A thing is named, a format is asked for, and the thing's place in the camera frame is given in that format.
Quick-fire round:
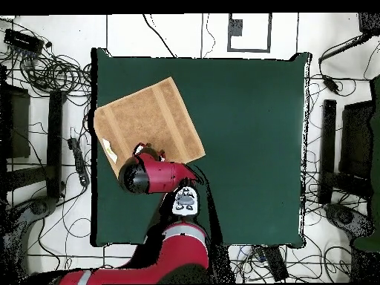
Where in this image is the black frame panel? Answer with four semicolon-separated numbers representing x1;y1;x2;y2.
339;99;376;179
0;84;31;160

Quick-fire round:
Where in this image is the long black cable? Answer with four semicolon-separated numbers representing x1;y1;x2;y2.
142;13;178;59

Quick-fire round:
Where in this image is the black power strip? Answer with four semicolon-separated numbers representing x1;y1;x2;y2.
67;137;91;187

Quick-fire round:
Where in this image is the black cable tangle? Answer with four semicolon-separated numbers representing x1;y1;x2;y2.
0;44;92;97

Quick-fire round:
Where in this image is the black rod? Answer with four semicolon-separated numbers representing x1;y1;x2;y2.
318;33;370;64

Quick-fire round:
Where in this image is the dark grey stand base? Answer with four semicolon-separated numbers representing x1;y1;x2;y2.
5;195;58;238
324;203;374;240

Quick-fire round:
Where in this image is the dark green tablecloth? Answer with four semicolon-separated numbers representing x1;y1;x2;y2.
90;47;312;249

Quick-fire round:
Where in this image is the tan terry towel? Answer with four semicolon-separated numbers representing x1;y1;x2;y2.
93;76;206;177

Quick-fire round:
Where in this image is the black network switch box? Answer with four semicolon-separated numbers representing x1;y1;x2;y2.
4;27;45;55

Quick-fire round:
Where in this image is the black flat device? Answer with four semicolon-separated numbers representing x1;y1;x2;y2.
262;245;289;282

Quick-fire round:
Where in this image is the black frame bar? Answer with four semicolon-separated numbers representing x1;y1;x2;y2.
318;99;337;205
46;89;64;199

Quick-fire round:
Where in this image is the black speckled box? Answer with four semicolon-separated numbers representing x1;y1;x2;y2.
358;12;380;36

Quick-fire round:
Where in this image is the black power adapter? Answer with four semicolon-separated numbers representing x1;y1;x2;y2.
322;74;340;94

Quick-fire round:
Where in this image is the small dark grey square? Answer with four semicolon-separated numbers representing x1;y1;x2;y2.
228;19;243;37

